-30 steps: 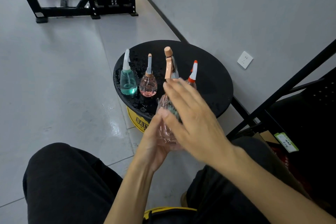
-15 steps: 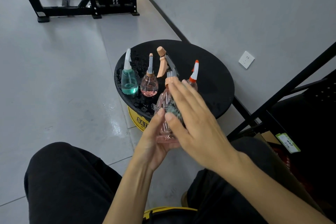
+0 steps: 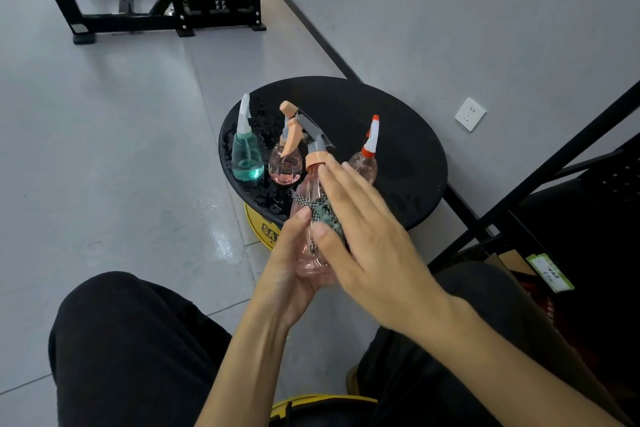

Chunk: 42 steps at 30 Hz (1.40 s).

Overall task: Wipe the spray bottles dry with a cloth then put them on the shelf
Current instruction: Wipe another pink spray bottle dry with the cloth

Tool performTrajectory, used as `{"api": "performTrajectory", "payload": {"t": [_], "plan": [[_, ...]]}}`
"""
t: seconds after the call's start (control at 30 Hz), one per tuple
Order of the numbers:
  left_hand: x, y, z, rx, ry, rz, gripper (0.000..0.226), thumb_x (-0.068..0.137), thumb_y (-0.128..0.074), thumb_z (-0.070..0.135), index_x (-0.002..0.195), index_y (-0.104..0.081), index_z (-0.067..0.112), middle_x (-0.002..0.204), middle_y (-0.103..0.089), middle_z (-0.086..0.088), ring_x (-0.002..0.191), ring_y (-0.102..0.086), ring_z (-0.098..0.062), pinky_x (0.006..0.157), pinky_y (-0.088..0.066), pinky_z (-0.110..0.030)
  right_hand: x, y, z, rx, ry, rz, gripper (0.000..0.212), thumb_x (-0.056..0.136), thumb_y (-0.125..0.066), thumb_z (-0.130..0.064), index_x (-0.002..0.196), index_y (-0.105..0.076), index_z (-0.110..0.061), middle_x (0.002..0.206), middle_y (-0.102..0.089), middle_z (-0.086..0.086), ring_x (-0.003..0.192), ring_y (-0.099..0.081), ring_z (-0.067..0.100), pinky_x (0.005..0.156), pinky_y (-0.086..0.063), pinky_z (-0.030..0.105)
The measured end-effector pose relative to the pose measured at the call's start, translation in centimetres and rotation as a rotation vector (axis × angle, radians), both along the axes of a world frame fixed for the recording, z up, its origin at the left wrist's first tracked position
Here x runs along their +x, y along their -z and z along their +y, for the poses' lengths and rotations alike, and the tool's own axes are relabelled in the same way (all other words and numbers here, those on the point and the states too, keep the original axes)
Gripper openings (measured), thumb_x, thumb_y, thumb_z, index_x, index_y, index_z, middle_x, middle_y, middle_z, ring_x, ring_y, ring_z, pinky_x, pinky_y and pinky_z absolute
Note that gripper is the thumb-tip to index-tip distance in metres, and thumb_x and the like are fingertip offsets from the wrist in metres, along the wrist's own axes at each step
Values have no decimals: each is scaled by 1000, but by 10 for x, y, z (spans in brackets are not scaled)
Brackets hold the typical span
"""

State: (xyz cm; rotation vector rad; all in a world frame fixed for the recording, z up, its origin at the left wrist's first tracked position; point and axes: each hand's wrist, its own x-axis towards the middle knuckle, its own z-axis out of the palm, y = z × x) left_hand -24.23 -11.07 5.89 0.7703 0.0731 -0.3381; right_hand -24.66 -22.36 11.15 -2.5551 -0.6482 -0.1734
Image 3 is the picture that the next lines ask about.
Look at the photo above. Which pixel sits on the green cleaning cloth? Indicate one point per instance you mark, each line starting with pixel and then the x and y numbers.
pixel 325 214

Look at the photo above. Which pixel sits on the brown cardboard box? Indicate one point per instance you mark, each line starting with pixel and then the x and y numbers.
pixel 512 261

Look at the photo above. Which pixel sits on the black metal rack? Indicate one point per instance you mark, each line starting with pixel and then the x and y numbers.
pixel 575 211

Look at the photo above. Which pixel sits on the yellow barrel base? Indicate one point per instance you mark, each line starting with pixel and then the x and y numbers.
pixel 262 230

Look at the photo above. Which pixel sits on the green spray bottle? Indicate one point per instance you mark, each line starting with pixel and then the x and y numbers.
pixel 247 164

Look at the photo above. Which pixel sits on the person's right hand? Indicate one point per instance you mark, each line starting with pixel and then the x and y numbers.
pixel 385 261

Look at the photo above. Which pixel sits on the round black table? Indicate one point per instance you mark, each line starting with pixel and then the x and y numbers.
pixel 415 151

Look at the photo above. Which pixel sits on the pink spray bottle grey nozzle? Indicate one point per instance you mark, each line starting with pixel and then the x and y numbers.
pixel 310 139
pixel 285 169

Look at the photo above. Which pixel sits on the person's left hand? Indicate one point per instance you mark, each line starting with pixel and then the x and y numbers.
pixel 282 286

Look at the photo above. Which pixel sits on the person's left forearm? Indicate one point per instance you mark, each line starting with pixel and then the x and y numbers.
pixel 240 376

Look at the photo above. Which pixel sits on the yellow round stool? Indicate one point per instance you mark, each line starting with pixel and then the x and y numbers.
pixel 310 400

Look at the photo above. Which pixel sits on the person's light shoe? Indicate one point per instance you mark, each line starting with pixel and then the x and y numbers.
pixel 352 381

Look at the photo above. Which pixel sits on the white wall socket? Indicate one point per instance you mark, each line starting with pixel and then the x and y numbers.
pixel 470 114

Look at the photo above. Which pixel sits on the green white label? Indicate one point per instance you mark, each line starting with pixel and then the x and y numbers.
pixel 550 273

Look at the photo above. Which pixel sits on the pink bottle orange white nozzle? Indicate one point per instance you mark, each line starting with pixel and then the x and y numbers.
pixel 367 154

